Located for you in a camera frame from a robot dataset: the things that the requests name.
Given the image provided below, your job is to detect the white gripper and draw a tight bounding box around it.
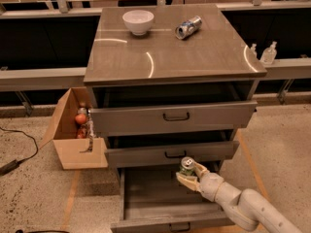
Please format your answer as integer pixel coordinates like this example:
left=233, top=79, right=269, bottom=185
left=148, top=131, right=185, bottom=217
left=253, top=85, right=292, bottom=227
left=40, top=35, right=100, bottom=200
left=176, top=162, right=225, bottom=202

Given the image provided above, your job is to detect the green soda can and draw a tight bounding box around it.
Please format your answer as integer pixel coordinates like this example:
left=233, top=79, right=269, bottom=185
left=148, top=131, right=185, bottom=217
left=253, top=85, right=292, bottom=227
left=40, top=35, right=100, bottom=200
left=180, top=156, right=194, bottom=176

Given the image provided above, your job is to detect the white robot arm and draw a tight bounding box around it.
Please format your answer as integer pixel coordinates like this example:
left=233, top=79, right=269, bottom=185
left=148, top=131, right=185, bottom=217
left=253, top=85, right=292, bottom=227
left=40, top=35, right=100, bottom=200
left=176, top=157, right=302, bottom=233

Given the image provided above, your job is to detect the middle grey drawer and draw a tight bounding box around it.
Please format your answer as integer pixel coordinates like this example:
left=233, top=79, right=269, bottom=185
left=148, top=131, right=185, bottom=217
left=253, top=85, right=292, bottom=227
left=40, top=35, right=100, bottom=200
left=106, top=130, right=239, bottom=168

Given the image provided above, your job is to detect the grey drawer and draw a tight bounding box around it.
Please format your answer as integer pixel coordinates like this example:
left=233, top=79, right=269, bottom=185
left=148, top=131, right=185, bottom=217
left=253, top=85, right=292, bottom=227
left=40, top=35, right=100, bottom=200
left=91, top=82, right=257, bottom=137
left=111, top=164, right=232, bottom=233
left=106, top=130, right=239, bottom=168

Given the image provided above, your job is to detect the bottom grey drawer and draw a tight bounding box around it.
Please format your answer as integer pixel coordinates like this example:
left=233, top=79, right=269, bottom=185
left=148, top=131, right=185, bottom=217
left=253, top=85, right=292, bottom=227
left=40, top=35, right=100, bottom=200
left=111, top=164, right=232, bottom=233

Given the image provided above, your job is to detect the top grey drawer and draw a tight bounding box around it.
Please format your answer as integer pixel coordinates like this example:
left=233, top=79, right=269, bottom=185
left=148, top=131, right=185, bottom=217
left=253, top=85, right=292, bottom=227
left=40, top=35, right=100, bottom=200
left=91, top=82, right=257, bottom=137

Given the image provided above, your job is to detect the grey drawer cabinet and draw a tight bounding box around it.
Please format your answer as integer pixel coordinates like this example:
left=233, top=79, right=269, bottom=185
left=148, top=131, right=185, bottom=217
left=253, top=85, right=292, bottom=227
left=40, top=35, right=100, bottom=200
left=82, top=3, right=268, bottom=233

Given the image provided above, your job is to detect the crushed silver blue can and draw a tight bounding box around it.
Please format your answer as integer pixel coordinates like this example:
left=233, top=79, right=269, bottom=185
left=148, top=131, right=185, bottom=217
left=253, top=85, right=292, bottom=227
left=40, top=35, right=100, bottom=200
left=175, top=16, right=202, bottom=40

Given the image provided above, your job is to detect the orange fruit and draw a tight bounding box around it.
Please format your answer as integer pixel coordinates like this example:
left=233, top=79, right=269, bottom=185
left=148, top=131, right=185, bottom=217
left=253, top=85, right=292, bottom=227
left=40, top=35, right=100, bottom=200
left=75, top=114, right=87, bottom=125

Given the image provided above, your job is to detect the small clear pump bottle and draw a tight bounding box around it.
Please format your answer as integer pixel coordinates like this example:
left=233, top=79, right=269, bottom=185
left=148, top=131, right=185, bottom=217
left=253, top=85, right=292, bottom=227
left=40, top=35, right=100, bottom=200
left=250, top=44, right=258, bottom=57

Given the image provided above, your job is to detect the cardboard box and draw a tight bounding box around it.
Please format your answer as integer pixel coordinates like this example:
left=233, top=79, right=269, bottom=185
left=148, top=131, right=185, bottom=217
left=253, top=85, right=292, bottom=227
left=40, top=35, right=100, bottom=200
left=40, top=87, right=108, bottom=169

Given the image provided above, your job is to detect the clear sanitizer bottle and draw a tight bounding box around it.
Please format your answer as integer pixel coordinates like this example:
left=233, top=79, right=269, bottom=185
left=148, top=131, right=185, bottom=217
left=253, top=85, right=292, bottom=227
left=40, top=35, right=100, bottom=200
left=260, top=41, right=277, bottom=65

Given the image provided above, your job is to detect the white bowl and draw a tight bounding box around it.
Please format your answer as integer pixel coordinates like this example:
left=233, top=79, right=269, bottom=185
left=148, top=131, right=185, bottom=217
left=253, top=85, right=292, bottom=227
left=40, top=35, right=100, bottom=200
left=122, top=10, right=155, bottom=36

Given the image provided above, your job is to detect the black power adapter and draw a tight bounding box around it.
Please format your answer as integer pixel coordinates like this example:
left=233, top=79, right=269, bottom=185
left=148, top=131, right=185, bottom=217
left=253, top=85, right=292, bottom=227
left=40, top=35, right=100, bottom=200
left=0, top=160, right=19, bottom=176

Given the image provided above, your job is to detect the black power cable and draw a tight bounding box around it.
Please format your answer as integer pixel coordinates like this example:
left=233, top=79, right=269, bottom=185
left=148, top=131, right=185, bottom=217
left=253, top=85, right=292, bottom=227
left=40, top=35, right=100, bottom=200
left=0, top=127, right=39, bottom=165

